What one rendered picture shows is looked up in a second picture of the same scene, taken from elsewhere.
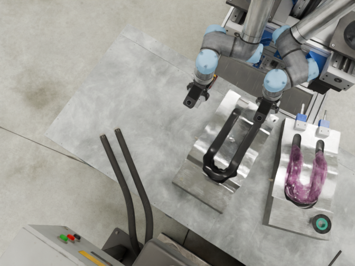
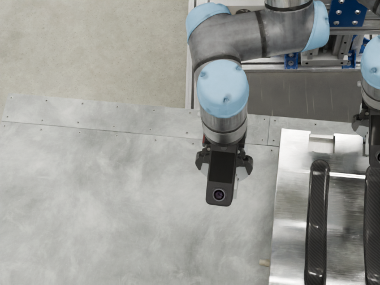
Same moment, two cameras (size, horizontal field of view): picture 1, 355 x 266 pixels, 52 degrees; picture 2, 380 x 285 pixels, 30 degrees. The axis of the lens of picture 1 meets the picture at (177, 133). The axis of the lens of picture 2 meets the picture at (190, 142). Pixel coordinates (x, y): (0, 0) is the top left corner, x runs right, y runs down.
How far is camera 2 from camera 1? 0.29 m
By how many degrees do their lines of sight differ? 9
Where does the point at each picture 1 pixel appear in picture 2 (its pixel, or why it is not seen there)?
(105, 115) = not seen: outside the picture
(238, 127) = (340, 199)
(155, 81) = (118, 184)
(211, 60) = (232, 82)
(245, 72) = (277, 87)
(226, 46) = (247, 37)
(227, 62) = not seen: hidden behind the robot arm
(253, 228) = not seen: outside the picture
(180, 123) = (212, 246)
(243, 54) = (290, 38)
